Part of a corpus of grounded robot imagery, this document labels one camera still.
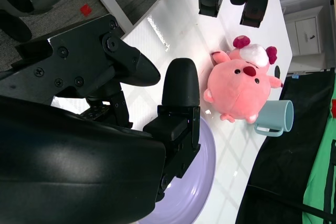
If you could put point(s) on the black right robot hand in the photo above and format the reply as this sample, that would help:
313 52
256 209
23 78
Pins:
65 155

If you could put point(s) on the pink plush pig doll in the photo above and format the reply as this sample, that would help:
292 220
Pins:
236 87

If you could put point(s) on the lilac purple plate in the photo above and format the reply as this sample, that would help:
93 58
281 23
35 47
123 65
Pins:
189 197

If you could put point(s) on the white table leg beam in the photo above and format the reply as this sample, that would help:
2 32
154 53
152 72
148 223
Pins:
113 7

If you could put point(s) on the white cabinet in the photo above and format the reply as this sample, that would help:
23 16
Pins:
304 35

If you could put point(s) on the small red block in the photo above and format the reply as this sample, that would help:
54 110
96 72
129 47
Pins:
85 10

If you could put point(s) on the light blue mug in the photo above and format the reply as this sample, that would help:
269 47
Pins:
275 116

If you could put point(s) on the black backdrop cloth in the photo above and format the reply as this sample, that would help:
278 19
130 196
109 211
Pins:
283 169

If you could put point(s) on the green backdrop cloth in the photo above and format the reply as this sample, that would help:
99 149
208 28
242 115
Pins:
320 182

